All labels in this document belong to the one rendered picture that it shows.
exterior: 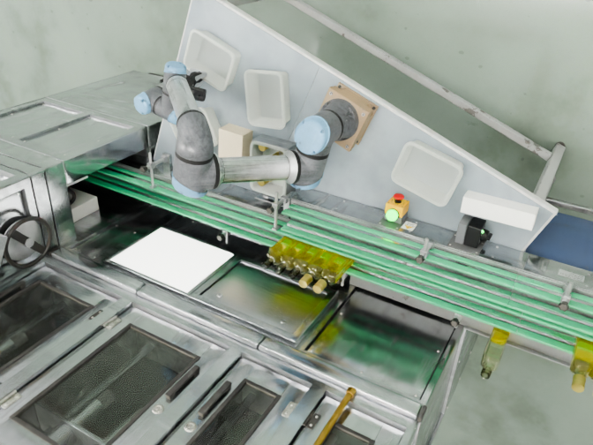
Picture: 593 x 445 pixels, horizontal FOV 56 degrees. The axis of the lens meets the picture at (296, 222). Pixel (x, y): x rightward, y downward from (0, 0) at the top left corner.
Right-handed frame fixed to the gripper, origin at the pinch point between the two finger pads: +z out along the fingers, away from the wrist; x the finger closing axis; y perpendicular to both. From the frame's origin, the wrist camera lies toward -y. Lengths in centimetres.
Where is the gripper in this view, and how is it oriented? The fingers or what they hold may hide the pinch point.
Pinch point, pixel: (206, 76)
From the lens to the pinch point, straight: 237.1
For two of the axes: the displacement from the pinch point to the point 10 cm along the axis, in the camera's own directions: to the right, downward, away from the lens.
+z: 5.3, -5.1, 6.8
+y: -8.1, -5.4, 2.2
